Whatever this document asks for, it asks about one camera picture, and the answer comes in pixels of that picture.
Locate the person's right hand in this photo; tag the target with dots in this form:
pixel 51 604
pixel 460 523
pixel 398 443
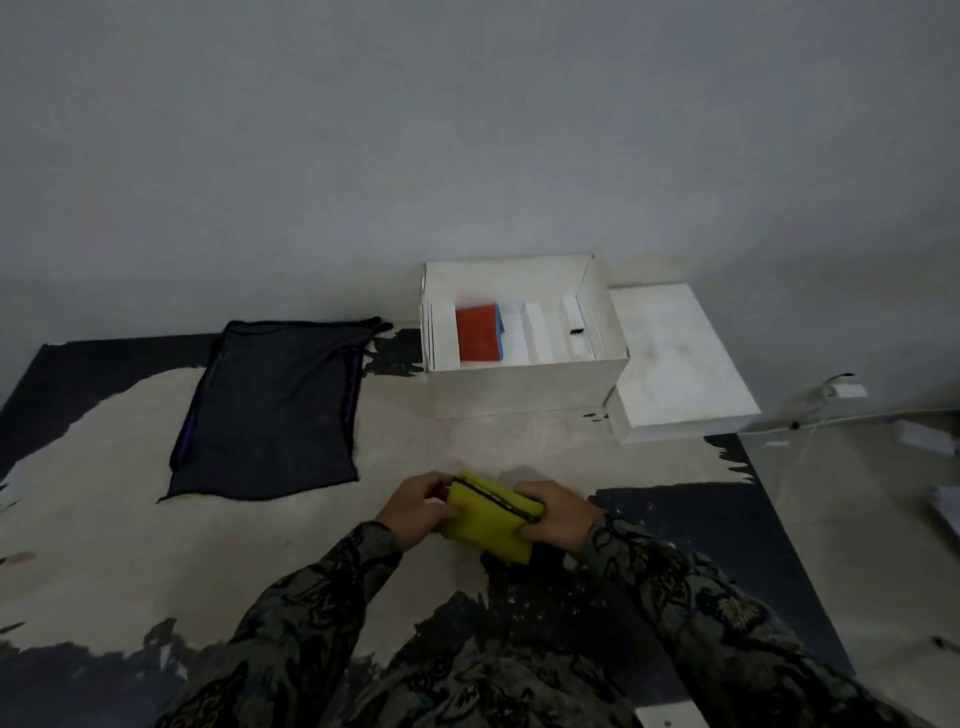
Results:
pixel 566 517

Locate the person's left hand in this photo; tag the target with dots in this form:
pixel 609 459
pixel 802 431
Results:
pixel 412 510

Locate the white box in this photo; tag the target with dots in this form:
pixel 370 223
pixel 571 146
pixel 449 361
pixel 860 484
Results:
pixel 525 390

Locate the red cloth with blue trim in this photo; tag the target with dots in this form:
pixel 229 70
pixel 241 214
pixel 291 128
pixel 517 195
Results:
pixel 476 334

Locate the person's right forearm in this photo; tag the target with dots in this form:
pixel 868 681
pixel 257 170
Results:
pixel 712 615

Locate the person's left forearm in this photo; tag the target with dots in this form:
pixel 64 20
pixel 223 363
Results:
pixel 300 630

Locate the person's patterned shirt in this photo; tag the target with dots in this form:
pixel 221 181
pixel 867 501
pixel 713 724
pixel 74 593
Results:
pixel 487 690

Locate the white box lid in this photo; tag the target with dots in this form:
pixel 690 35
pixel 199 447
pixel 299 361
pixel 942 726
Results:
pixel 675 360

